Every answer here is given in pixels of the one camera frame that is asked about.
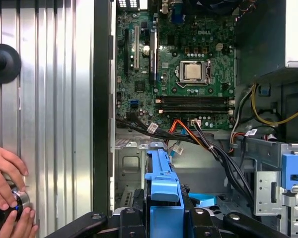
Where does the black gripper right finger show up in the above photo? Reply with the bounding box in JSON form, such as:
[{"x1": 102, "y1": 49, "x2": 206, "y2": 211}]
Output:
[{"x1": 184, "y1": 183, "x2": 289, "y2": 238}]

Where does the white expansion slot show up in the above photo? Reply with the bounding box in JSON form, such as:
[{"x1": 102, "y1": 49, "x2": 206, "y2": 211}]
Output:
[{"x1": 133, "y1": 24, "x2": 141, "y2": 70}]

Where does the orange wire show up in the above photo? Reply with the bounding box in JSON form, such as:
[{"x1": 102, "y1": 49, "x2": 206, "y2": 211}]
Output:
[{"x1": 172, "y1": 119, "x2": 210, "y2": 150}]

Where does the black expansion slot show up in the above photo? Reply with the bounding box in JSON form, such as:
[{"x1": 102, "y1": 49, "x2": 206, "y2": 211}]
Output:
[{"x1": 124, "y1": 28, "x2": 130, "y2": 78}]

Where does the person's right hand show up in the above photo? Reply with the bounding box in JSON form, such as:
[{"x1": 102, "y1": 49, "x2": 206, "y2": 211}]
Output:
[{"x1": 0, "y1": 207, "x2": 40, "y2": 238}]

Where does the hard disk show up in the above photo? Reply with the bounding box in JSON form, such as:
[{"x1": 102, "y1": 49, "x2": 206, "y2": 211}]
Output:
[{"x1": 144, "y1": 142, "x2": 190, "y2": 238}]

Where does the yellow wire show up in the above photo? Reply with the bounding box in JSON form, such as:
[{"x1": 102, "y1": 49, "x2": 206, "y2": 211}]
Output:
[{"x1": 250, "y1": 83, "x2": 298, "y2": 127}]

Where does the metal socket cover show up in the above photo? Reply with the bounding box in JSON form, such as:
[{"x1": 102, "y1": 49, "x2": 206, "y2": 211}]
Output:
[{"x1": 179, "y1": 59, "x2": 213, "y2": 87}]

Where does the black PC case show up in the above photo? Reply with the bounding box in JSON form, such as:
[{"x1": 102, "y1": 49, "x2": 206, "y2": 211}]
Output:
[{"x1": 93, "y1": 0, "x2": 298, "y2": 238}]

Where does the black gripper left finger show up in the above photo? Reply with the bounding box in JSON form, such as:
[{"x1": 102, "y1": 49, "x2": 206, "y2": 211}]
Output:
[{"x1": 44, "y1": 188, "x2": 147, "y2": 238}]

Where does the black RAM slot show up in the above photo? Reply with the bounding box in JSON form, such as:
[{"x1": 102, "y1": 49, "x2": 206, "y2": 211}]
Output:
[
  {"x1": 157, "y1": 105, "x2": 236, "y2": 115},
  {"x1": 155, "y1": 95, "x2": 236, "y2": 105}
]

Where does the green motherboard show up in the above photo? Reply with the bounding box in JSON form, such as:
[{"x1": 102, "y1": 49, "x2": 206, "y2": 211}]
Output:
[{"x1": 115, "y1": 0, "x2": 237, "y2": 130}]

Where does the metal locking lever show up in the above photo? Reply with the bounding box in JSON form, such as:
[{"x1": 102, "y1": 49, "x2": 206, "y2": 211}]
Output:
[{"x1": 176, "y1": 80, "x2": 212, "y2": 88}]

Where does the grey power supply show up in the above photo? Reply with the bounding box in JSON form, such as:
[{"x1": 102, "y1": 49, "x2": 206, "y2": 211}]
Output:
[{"x1": 234, "y1": 0, "x2": 298, "y2": 86}]

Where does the blue drive cage latch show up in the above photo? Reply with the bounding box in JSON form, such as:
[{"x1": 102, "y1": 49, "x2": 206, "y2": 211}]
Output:
[{"x1": 281, "y1": 153, "x2": 298, "y2": 192}]

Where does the black wire bundle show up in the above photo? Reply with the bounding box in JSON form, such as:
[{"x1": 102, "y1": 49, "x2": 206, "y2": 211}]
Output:
[{"x1": 115, "y1": 116, "x2": 255, "y2": 209}]

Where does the black round knob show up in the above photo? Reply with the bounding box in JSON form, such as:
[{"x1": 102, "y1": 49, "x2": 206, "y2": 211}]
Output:
[{"x1": 0, "y1": 43, "x2": 22, "y2": 84}]

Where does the round black tool blue ring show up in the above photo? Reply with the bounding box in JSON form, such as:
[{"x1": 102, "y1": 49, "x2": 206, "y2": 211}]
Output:
[{"x1": 0, "y1": 173, "x2": 32, "y2": 228}]

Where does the silver CPU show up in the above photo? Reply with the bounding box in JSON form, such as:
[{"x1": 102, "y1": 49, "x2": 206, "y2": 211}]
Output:
[{"x1": 184, "y1": 62, "x2": 207, "y2": 81}]

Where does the silver drive cage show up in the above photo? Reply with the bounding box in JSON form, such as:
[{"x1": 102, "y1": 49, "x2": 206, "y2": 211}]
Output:
[{"x1": 238, "y1": 136, "x2": 298, "y2": 238}]

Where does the silver disk bay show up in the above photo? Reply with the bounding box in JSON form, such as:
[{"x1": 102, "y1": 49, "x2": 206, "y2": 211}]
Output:
[{"x1": 115, "y1": 138, "x2": 149, "y2": 216}]

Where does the person's left hand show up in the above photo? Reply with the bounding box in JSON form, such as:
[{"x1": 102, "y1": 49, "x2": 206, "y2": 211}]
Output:
[{"x1": 0, "y1": 143, "x2": 29, "y2": 211}]

